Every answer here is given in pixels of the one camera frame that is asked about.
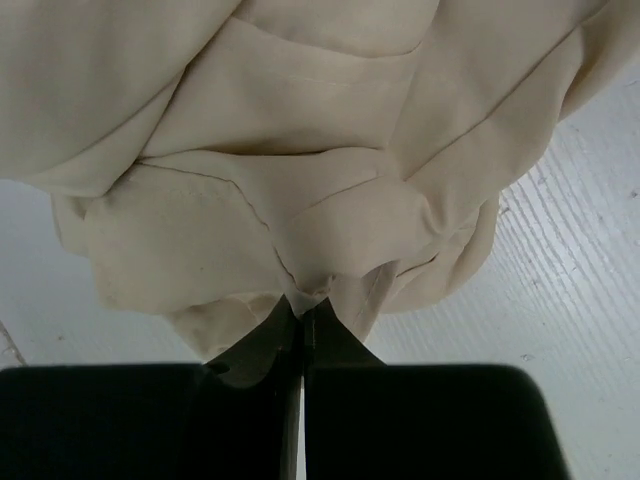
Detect beige trousers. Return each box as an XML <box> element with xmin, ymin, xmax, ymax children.
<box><xmin>1</xmin><ymin>1</ymin><xmax>639</xmax><ymax>359</ymax></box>

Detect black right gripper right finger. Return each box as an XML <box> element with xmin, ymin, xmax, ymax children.
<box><xmin>303</xmin><ymin>302</ymin><xmax>569</xmax><ymax>479</ymax></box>

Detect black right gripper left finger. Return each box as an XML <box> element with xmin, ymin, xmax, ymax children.
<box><xmin>1</xmin><ymin>300</ymin><xmax>301</xmax><ymax>479</ymax></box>

